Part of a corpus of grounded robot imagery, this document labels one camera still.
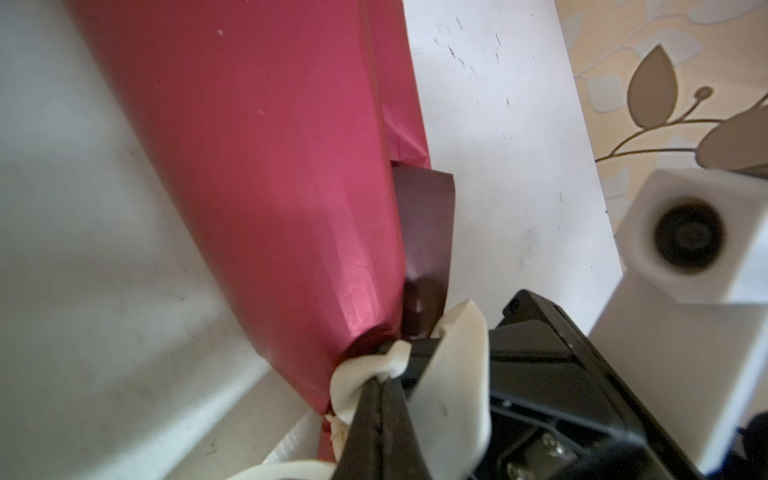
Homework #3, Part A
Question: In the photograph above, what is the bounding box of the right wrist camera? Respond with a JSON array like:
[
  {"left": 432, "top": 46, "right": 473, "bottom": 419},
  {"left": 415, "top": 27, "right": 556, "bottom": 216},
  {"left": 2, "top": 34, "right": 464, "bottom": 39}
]
[{"left": 589, "top": 169, "right": 767, "bottom": 474}]

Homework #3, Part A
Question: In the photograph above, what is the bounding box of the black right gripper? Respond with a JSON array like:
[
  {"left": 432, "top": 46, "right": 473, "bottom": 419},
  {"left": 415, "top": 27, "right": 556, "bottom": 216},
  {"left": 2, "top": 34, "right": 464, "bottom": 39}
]
[{"left": 402, "top": 290, "right": 699, "bottom": 479}]

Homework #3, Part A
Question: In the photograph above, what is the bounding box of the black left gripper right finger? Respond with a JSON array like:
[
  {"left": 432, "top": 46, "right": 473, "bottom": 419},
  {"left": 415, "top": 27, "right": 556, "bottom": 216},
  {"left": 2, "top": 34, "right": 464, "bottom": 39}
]
[{"left": 383, "top": 379, "right": 431, "bottom": 480}]

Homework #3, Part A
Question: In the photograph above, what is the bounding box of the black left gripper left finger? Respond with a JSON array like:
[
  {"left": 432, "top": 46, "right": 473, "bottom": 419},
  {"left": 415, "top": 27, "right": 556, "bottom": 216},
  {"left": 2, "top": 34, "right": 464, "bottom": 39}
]
[{"left": 331, "top": 378, "right": 389, "bottom": 480}]

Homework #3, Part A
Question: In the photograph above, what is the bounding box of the dark red wrapping paper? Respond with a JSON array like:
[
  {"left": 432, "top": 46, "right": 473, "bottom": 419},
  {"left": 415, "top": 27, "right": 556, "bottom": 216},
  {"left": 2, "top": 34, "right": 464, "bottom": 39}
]
[{"left": 62, "top": 0, "right": 457, "bottom": 463}]

